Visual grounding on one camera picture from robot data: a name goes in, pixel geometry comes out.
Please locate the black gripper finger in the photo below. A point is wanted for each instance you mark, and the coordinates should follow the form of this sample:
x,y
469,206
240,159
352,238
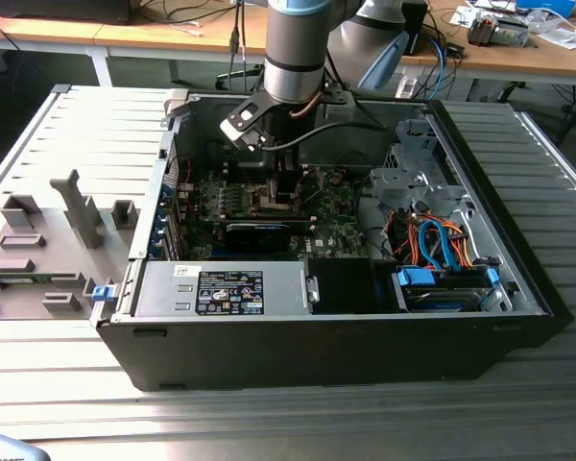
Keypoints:
x,y
288,189

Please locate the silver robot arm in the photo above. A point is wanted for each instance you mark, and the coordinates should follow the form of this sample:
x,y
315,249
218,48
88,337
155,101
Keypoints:
x,y
293,48

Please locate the CPU socket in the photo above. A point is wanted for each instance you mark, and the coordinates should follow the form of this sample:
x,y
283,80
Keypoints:
x,y
261,207

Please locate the round coin battery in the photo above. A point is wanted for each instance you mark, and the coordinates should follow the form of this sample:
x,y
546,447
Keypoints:
x,y
335,178

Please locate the green motherboard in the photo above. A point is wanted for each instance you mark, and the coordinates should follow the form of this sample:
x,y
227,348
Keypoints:
x,y
336,225

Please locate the silver power supply box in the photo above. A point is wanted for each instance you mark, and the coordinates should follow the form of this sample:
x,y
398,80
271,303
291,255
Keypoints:
x,y
288,288

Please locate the silver metal drive cage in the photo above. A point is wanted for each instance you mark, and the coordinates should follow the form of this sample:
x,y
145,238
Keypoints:
x,y
393,185

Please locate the black plastic shroud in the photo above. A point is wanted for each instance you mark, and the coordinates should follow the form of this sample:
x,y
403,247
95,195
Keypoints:
x,y
345,288

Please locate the small white box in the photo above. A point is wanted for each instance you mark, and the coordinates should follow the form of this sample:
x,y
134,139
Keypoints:
x,y
406,87

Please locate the black PC case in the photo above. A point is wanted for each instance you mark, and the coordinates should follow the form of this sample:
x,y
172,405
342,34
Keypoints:
x,y
317,355

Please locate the hard disk in blue carrier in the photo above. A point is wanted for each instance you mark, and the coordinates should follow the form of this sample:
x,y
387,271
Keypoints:
x,y
437,300

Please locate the wooden desk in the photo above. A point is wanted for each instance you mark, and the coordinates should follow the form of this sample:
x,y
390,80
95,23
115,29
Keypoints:
x,y
125,33
509,60

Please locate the blue plastic latch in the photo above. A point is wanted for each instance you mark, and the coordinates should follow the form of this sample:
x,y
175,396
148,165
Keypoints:
x,y
103,294

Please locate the grey metal device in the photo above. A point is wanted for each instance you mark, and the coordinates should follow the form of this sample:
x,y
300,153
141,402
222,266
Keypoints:
x,y
499,31

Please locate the grey parts rack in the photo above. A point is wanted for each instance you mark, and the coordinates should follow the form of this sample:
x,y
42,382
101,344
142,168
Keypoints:
x,y
53,249

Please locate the black box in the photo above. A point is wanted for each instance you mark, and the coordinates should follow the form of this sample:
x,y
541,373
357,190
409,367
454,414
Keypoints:
x,y
53,12

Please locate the green RAM stick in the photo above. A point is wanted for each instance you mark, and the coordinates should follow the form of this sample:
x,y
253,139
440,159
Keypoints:
x,y
14,279

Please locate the blue box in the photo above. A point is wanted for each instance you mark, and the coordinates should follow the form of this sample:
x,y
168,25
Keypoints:
x,y
547,6

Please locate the white papers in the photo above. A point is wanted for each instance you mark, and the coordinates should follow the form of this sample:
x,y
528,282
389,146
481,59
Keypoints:
x,y
564,36

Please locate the pale blue teach pendant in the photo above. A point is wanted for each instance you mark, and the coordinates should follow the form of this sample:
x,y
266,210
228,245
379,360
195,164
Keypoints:
x,y
5,446

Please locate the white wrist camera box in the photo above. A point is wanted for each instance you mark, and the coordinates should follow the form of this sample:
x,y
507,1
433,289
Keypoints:
x,y
232,129

